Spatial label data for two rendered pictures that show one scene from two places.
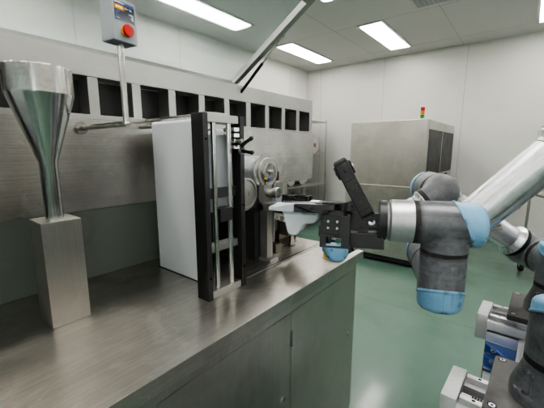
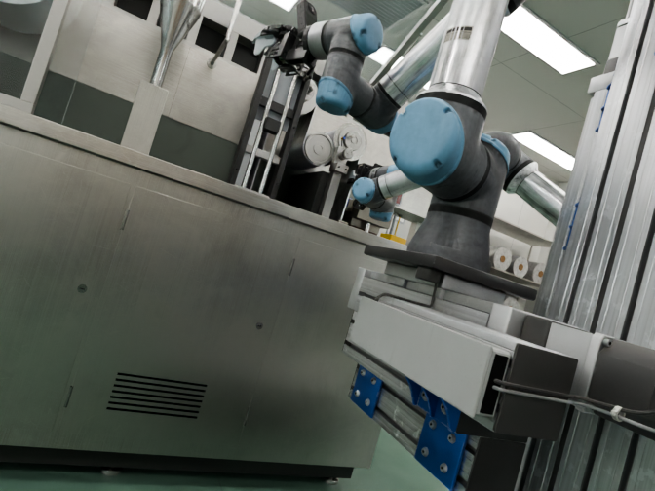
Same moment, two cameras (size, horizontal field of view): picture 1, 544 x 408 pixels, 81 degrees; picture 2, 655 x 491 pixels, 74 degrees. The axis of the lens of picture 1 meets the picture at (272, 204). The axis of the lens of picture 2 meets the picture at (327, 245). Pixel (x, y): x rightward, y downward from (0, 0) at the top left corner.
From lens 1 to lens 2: 97 cm
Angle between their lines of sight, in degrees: 29
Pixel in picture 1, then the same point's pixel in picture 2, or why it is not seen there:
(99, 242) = (188, 157)
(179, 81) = not seen: hidden behind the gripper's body
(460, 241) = (344, 35)
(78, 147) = (203, 76)
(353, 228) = (293, 48)
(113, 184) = (218, 117)
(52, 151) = (170, 40)
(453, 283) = (332, 70)
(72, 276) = (144, 128)
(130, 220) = (221, 154)
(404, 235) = (315, 39)
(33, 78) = not seen: outside the picture
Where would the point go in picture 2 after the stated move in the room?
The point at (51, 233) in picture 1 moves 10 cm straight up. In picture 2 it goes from (144, 90) to (154, 61)
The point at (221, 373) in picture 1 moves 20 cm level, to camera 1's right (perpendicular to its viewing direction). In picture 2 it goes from (198, 218) to (254, 235)
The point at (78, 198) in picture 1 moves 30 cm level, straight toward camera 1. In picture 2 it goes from (187, 113) to (168, 85)
